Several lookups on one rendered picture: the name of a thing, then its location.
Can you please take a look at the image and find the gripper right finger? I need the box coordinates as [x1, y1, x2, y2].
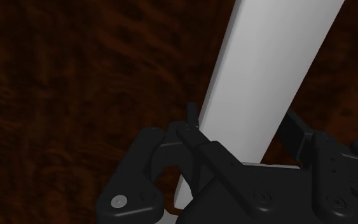
[277, 109, 358, 220]

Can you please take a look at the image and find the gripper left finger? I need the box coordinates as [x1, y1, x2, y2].
[95, 102, 276, 224]

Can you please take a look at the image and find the long white block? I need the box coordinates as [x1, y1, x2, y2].
[157, 0, 346, 224]

